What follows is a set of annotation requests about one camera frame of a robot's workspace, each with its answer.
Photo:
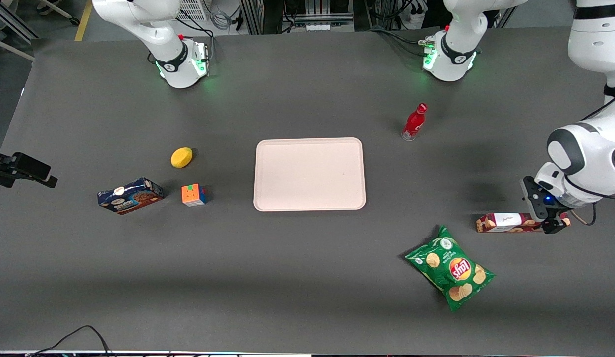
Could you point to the wheeled stand leg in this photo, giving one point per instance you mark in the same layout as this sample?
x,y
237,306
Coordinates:
x,y
75,21

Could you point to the white base connector box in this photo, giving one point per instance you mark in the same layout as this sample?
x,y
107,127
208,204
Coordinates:
x,y
201,57

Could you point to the white power strip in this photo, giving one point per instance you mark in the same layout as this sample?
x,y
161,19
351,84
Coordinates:
x,y
318,27

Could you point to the red cookie box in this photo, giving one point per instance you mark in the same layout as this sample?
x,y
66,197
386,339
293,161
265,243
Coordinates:
x,y
505,222

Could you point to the black equipment rack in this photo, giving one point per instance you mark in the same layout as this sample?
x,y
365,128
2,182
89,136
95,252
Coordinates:
x,y
272,15

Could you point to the colourful puzzle cube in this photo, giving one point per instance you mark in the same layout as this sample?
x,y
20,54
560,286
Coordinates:
x,y
192,195

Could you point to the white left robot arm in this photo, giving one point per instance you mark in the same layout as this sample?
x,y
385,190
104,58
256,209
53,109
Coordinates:
x,y
594,44

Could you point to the beige plastic tray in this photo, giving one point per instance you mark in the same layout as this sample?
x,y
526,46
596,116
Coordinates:
x,y
307,173

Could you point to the red drink bottle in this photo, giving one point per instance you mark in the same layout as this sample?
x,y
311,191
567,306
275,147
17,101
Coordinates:
x,y
414,124

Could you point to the yellow lemon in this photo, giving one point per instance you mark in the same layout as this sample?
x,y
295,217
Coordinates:
x,y
181,157

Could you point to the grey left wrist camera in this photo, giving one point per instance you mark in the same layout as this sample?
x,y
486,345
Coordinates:
x,y
535,201

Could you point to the dark grey table cover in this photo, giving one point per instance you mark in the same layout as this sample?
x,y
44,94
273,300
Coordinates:
x,y
307,272

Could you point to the grey metal frame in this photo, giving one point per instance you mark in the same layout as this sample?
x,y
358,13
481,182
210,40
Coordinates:
x,y
12,22

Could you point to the blue cookie box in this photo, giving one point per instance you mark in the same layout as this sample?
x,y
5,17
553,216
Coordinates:
x,y
131,197

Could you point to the green chips bag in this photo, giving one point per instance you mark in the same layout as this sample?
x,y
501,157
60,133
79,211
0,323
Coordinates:
x,y
451,270

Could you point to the white perforated basket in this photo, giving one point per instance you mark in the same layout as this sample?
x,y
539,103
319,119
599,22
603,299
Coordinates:
x,y
193,9

